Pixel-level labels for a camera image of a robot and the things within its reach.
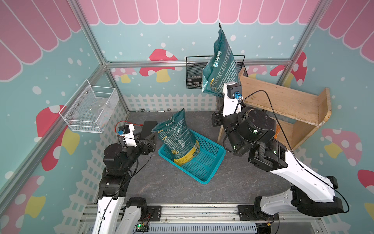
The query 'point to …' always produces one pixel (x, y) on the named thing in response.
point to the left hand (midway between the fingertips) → (150, 135)
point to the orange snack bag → (278, 129)
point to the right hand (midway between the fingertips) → (218, 97)
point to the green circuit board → (141, 227)
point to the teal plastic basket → (203, 166)
